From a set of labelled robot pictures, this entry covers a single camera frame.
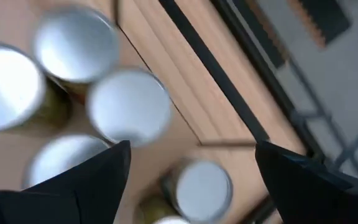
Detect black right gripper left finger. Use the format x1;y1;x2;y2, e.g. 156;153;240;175
0;139;132;224

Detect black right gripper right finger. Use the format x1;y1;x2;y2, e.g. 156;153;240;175
254;140;358;224

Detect can with blue label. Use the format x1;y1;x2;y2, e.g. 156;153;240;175
22;133;112;190

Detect large peach label can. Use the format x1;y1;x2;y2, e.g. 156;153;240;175
152;215;193;224

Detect can with pink-orange label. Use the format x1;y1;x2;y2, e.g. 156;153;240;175
32;5;120;103

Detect black metal shelf bar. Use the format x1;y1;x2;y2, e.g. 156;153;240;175
158;0;270;144

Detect wooden shelf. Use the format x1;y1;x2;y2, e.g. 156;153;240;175
113;0;307;156

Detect dark floor mat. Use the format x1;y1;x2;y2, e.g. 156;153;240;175
286;0;353;49

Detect grey metal frame legs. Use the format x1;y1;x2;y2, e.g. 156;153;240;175
289;57;358;183

